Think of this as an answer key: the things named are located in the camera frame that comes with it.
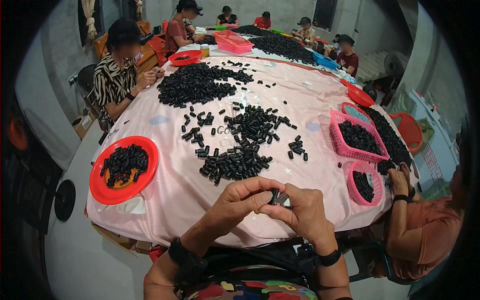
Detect pink round basket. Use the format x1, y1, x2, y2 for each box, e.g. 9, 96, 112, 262
345, 160, 384, 207

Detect black parts in rectangular basket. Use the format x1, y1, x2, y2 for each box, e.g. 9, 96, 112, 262
338, 120, 383, 157

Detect person's right hand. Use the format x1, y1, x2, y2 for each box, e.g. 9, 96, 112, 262
258, 182, 339, 256

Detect scattered heap of black parts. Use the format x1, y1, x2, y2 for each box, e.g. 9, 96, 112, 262
181, 100, 309, 187

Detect wooden bench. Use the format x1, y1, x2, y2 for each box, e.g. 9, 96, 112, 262
93, 20, 160, 74

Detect person's left hand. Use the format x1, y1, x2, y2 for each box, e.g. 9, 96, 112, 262
196, 176, 287, 245

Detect black parts on red tray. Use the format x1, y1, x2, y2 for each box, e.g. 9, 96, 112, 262
99, 143, 150, 188

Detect black round stand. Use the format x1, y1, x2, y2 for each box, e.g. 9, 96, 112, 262
54, 179, 77, 223

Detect electric fan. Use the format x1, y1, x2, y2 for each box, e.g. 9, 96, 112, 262
383, 50, 410, 77

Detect hanging beige cloth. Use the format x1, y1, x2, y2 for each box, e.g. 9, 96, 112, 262
80, 0, 99, 43

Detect red plastic chair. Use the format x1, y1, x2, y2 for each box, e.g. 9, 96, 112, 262
148, 36, 176, 68
388, 112, 424, 154

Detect black parts in round basket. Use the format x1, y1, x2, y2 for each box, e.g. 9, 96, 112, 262
352, 170, 375, 203

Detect black wrist band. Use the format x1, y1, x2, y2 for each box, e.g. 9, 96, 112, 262
167, 237, 209, 287
298, 244, 343, 268

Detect red-rimmed round basket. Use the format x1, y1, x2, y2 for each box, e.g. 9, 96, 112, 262
341, 101, 374, 127

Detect black metal chair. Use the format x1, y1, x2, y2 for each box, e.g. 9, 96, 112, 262
339, 235, 415, 286

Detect pink mesh basket empty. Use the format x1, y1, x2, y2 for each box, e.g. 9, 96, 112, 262
213, 30, 255, 55

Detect pink printed tablecloth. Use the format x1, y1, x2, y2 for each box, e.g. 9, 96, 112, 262
86, 55, 420, 249

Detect red round tray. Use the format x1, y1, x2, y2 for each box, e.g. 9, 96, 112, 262
89, 136, 160, 206

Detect wide heap of black parts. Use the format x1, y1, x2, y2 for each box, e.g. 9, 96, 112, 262
204, 24, 318, 65

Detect light blue cabinet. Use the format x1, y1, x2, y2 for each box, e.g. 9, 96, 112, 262
408, 88, 463, 197

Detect long heap of black parts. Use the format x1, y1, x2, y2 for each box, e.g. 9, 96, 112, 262
359, 106, 413, 175

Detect blue plastic basket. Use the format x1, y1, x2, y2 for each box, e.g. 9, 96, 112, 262
312, 51, 340, 70

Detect person's body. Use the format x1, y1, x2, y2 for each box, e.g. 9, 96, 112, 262
182, 240, 319, 300

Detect red plastic bowl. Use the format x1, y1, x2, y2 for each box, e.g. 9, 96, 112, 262
340, 79, 376, 108

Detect flat cardboard box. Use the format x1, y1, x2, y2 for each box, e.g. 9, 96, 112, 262
91, 221, 154, 256

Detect pink rectangular basket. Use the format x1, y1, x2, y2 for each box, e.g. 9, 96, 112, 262
329, 110, 390, 164

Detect large dense heap black parts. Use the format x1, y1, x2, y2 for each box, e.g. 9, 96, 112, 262
157, 60, 256, 109

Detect red bowl with few parts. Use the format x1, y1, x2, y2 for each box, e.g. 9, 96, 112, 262
168, 49, 203, 67

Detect small black plastic part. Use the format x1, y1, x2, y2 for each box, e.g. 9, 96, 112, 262
268, 187, 292, 208

